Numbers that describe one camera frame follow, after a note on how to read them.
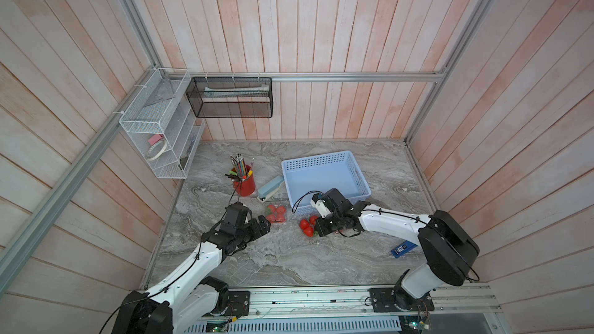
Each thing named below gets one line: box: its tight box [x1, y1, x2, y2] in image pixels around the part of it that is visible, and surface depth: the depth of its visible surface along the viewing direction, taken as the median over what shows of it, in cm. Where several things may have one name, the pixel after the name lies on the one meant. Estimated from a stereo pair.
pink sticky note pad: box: [147, 133, 164, 147], surface depth 83 cm
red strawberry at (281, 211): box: [276, 205, 287, 219], surface depth 95 cm
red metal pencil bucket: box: [232, 172, 257, 198], surface depth 103 cm
